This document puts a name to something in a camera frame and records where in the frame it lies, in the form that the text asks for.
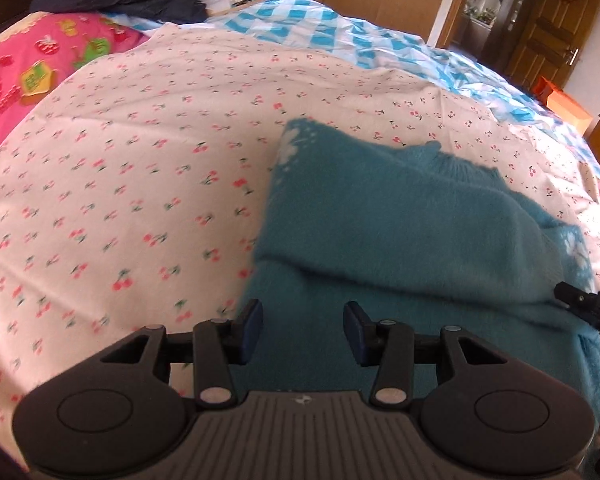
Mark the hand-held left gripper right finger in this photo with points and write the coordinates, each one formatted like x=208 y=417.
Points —
x=357 y=332

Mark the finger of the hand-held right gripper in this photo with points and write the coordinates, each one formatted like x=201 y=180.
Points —
x=577 y=302

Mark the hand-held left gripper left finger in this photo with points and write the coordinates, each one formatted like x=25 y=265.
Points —
x=250 y=332

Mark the teal fuzzy sweater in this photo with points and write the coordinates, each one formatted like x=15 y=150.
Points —
x=390 y=220

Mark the orange box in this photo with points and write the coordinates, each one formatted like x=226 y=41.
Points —
x=562 y=105

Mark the cherry print bed sheet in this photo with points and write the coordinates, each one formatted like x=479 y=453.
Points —
x=145 y=160

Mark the brown wooden door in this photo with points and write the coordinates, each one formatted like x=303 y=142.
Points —
x=550 y=25

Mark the blue white checkered quilt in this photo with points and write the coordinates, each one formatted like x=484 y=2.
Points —
x=330 y=25

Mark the pink fruit print pillow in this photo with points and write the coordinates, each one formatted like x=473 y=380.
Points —
x=25 y=80

